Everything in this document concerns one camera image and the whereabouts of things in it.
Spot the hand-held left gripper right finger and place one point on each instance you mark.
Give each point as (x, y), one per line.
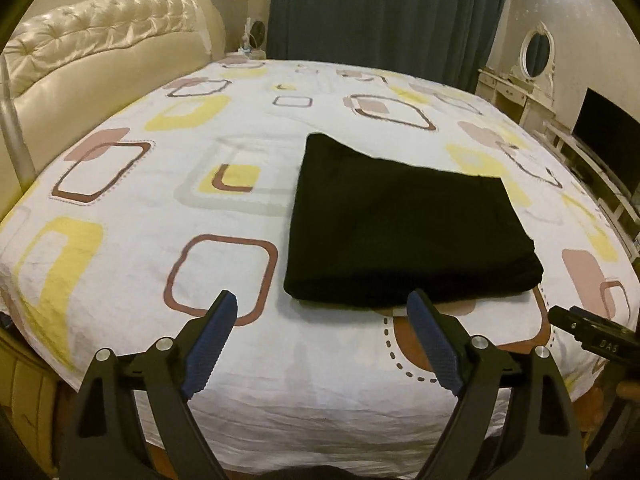
(435, 345)

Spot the dark teal curtain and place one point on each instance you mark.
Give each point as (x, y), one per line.
(390, 15)

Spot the white dressing table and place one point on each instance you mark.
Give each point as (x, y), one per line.
(515, 95)

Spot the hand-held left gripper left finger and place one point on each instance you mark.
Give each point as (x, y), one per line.
(215, 340)

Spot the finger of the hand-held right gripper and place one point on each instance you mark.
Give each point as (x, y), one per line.
(590, 321)

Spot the white oval framed mirror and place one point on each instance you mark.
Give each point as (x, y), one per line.
(537, 50)

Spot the black pants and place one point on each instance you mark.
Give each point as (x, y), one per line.
(400, 230)

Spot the white nightstand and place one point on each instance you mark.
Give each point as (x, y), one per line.
(247, 54)

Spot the black flat television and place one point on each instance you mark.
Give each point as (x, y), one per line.
(607, 120)

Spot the printed white bed sheet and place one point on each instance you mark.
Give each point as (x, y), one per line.
(150, 270)

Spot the small round bedside gadget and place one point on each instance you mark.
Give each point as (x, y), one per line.
(258, 34)

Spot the white low cabinet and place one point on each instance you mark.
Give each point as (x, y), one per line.
(595, 175)

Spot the cream leather headboard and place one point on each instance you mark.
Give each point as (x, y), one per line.
(110, 50)

